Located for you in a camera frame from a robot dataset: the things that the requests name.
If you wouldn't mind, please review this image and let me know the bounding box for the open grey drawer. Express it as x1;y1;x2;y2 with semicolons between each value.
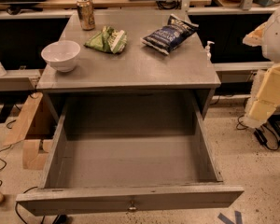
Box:
16;91;244;216

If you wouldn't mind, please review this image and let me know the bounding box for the gold soda can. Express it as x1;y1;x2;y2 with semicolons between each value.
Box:
77;0;95;31

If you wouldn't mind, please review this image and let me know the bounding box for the wooden stool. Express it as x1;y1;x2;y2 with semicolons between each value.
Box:
3;92;55;170

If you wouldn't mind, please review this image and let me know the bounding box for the green jalapeno chip bag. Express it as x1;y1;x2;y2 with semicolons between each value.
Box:
84;26;127;54

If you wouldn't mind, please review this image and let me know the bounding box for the metal drawer knob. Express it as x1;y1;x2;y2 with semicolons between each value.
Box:
128;201;137;212

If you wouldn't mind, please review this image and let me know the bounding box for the blue chip bag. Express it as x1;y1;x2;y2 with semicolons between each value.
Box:
141;14;199;55

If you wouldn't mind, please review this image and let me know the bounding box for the white pump bottle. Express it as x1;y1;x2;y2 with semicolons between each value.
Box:
204;41;215;61

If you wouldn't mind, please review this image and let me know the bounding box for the white bowl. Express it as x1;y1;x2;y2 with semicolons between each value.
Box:
41;40;80;72

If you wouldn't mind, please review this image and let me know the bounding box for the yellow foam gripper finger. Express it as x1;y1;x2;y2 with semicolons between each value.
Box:
243;22;266;47
243;63;280;128

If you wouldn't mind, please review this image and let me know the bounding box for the grey cabinet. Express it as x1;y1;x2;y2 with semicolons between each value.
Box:
35;9;222;123

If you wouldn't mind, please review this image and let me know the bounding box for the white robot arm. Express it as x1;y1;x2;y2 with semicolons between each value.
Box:
243;6;280;128

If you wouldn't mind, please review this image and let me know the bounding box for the black power adapter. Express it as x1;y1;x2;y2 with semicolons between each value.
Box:
254;129;267;146

